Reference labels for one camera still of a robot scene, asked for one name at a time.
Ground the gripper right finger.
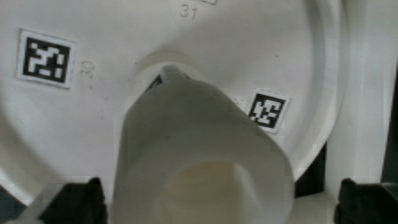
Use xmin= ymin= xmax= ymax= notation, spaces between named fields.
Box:
xmin=334 ymin=178 xmax=398 ymax=224

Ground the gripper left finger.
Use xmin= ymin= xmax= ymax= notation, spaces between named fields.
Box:
xmin=14 ymin=176 xmax=108 ymax=224

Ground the white cylindrical table leg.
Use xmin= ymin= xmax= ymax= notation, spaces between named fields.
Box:
xmin=112 ymin=65 xmax=293 ymax=224

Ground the white round table top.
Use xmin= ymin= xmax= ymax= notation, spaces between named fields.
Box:
xmin=0 ymin=0 xmax=352 ymax=206

